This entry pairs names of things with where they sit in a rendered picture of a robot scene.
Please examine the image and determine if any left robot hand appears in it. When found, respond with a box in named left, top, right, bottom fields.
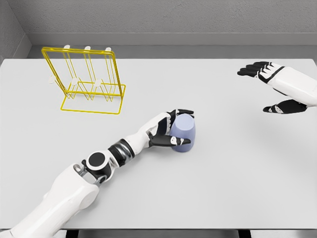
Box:
left=137, top=109, right=195, bottom=149

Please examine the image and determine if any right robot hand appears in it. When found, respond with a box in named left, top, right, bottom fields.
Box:
left=237, top=61, right=317, bottom=114

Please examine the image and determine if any lavender blue cup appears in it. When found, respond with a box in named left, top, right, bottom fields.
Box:
left=169, top=114, right=196, bottom=153

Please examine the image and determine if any yellow wire cup holder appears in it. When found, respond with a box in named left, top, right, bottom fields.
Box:
left=41, top=45, right=127, bottom=115

